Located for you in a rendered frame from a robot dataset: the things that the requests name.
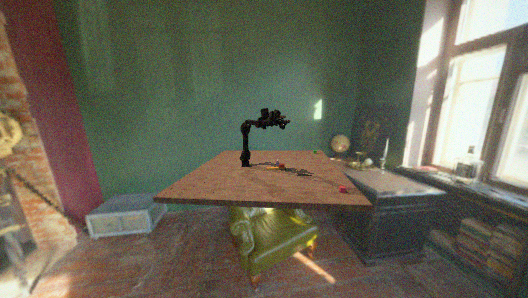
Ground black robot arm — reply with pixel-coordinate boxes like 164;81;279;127
240;108;269;167

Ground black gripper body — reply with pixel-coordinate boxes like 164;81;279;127
267;111;285;129

